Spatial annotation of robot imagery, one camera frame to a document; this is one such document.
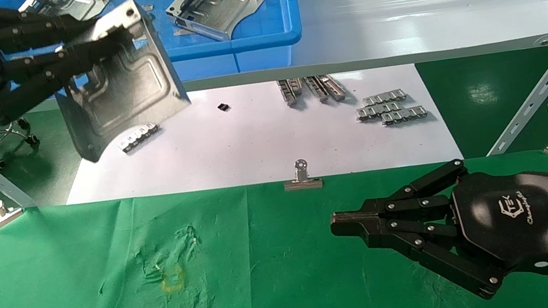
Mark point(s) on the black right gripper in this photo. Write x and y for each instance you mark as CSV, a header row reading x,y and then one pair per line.
x,y
523,225

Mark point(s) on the silver sheet metal bracket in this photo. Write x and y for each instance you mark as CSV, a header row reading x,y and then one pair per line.
x,y
77,3
129,94
219,4

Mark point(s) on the green table cloth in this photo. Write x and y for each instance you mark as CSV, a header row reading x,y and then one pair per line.
x,y
270,274

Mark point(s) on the small black part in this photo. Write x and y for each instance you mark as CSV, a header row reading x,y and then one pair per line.
x,y
223,107

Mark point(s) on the white paper sheet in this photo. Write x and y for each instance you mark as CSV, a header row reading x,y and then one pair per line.
x,y
251,146

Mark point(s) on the blue plastic bin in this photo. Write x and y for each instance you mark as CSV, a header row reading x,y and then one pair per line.
x,y
259,20

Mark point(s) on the white metal shelf deck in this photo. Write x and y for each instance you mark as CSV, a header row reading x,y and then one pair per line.
x,y
422,17

